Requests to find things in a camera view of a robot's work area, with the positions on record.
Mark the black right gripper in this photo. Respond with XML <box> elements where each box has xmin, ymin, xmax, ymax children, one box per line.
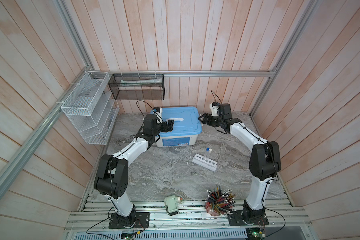
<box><xmin>198</xmin><ymin>113</ymin><xmax>223</xmax><ymax>128</ymax></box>

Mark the blue plastic bin lid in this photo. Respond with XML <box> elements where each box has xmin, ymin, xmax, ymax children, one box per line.
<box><xmin>160</xmin><ymin>107</ymin><xmax>202</xmax><ymax>138</ymax></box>

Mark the white plastic storage bin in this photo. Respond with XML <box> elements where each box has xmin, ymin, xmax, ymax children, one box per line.
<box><xmin>156</xmin><ymin>133</ymin><xmax>199</xmax><ymax>147</ymax></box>

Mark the blue capped test tube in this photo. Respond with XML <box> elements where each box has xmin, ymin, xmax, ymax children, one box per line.
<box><xmin>204</xmin><ymin>148</ymin><xmax>210</xmax><ymax>160</ymax></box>

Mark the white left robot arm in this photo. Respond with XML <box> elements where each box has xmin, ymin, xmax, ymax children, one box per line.
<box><xmin>94</xmin><ymin>114</ymin><xmax>175</xmax><ymax>228</ymax></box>

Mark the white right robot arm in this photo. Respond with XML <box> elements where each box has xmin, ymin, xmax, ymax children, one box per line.
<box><xmin>199</xmin><ymin>102</ymin><xmax>282</xmax><ymax>225</ymax></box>

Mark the white test tube rack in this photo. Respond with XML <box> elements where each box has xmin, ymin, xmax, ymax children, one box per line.
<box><xmin>192</xmin><ymin>154</ymin><xmax>217</xmax><ymax>172</ymax></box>

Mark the green white box device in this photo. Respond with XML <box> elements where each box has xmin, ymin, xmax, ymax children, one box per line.
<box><xmin>165</xmin><ymin>195</ymin><xmax>184</xmax><ymax>216</ymax></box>

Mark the cup of coloured pencils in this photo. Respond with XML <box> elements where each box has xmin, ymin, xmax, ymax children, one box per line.
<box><xmin>205</xmin><ymin>185</ymin><xmax>236</xmax><ymax>217</ymax></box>

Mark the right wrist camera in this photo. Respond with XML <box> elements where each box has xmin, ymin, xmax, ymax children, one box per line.
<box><xmin>210</xmin><ymin>102</ymin><xmax>220</xmax><ymax>117</ymax></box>

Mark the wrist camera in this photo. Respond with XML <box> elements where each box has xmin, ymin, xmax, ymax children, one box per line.
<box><xmin>153</xmin><ymin>107</ymin><xmax>163</xmax><ymax>123</ymax></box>
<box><xmin>210</xmin><ymin>102</ymin><xmax>220</xmax><ymax>117</ymax></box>

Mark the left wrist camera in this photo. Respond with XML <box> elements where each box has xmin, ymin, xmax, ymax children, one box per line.
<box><xmin>153</xmin><ymin>107</ymin><xmax>163</xmax><ymax>123</ymax></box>

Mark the black mesh wall shelf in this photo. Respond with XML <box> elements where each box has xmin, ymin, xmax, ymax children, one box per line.
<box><xmin>108</xmin><ymin>73</ymin><xmax>165</xmax><ymax>101</ymax></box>

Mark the aluminium horizontal wall rail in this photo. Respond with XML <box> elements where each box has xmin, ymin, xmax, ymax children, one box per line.
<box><xmin>104</xmin><ymin>70</ymin><xmax>276</xmax><ymax>78</ymax></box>

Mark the white wire wall rack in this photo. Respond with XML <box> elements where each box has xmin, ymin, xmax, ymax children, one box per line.
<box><xmin>61</xmin><ymin>71</ymin><xmax>120</xmax><ymax>145</ymax></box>

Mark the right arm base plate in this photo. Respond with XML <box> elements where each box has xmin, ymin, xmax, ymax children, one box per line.
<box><xmin>228</xmin><ymin>209</ymin><xmax>269</xmax><ymax>226</ymax></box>

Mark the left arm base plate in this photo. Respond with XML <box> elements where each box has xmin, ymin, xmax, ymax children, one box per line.
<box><xmin>109</xmin><ymin>212</ymin><xmax>150</xmax><ymax>229</ymax></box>

